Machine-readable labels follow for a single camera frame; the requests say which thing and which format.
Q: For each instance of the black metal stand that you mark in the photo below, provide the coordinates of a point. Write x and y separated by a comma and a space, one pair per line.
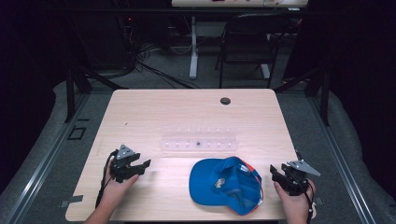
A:
324, 96
70, 93

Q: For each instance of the black table grommet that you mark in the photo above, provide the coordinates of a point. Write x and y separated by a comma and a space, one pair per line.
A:
225, 100

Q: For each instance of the aluminium floor rail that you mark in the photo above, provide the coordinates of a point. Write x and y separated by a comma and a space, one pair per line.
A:
345, 174
37, 174

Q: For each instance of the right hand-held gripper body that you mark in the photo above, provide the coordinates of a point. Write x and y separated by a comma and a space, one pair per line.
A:
295, 179

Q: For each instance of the white desk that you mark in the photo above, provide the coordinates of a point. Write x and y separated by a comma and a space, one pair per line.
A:
239, 3

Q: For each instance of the blue baseball cap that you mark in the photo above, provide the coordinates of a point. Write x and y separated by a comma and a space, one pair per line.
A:
225, 186

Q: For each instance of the black tape square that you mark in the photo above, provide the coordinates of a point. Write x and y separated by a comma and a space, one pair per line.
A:
76, 133

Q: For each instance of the black folding chair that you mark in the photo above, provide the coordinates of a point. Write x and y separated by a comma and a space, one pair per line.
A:
249, 43

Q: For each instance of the grey tape strip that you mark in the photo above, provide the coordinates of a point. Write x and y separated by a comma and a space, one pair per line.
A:
71, 200

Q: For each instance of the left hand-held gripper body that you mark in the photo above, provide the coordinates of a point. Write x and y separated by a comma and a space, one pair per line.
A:
124, 165

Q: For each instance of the dark curtain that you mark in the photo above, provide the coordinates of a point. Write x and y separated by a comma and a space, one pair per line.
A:
361, 62
28, 62

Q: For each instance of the person's right hand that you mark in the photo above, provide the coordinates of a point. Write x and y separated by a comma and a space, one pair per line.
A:
294, 203

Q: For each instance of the person's left hand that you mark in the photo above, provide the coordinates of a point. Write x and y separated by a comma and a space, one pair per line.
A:
116, 188

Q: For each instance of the clear acrylic peg rack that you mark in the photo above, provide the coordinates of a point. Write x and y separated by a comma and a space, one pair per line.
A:
199, 140

